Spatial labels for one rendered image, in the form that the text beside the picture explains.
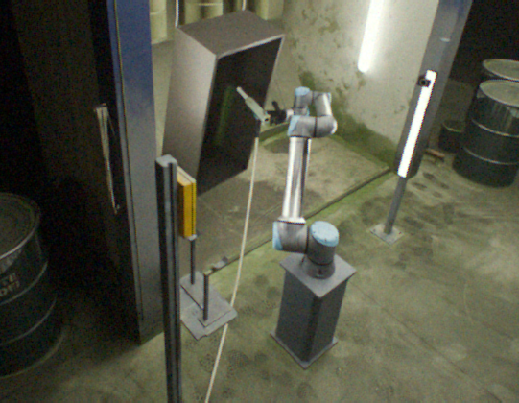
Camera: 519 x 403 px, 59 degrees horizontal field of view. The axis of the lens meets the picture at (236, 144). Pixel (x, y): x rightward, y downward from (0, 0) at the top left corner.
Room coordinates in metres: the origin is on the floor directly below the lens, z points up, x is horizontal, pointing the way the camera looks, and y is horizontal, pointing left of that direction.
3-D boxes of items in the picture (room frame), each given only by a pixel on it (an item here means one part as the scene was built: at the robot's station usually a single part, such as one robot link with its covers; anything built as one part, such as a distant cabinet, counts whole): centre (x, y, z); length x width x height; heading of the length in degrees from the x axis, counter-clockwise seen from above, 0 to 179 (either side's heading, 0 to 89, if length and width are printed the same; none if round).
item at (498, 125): (3.80, -2.46, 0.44); 0.59 x 0.58 x 0.89; 146
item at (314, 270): (1.81, -0.49, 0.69); 0.19 x 0.19 x 0.10
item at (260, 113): (2.74, -0.08, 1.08); 0.49 x 0.05 x 0.23; 23
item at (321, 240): (1.81, -0.48, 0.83); 0.17 x 0.15 x 0.18; 84
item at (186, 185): (1.34, 0.20, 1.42); 0.12 x 0.06 x 0.26; 41
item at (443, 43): (2.82, -1.27, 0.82); 0.05 x 0.05 x 1.64; 41
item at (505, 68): (4.39, -2.75, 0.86); 0.54 x 0.54 x 0.01
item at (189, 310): (1.39, 0.14, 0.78); 0.31 x 0.23 x 0.01; 41
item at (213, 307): (1.41, 0.12, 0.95); 0.26 x 0.15 x 0.32; 41
